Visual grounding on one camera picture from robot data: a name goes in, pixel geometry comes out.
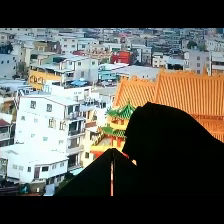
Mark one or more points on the black garment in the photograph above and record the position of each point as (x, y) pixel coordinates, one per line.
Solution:
(173, 153)

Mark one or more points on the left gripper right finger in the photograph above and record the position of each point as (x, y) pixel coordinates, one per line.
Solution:
(124, 178)

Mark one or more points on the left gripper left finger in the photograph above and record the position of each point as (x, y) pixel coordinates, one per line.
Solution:
(93, 178)

